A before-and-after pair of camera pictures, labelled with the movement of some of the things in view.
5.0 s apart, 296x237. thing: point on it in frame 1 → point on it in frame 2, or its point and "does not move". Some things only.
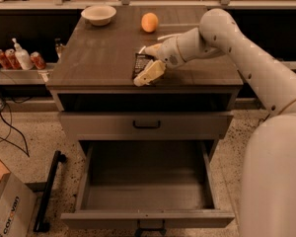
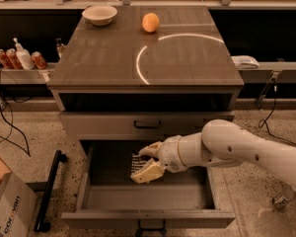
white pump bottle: x=23 y=56 does not move
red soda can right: x=37 y=60 does not move
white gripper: x=168 y=53 → x=169 y=155
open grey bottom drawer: x=122 y=182 does not move
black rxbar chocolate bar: x=140 y=62 → x=138 y=161
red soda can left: x=2 y=58 does not move
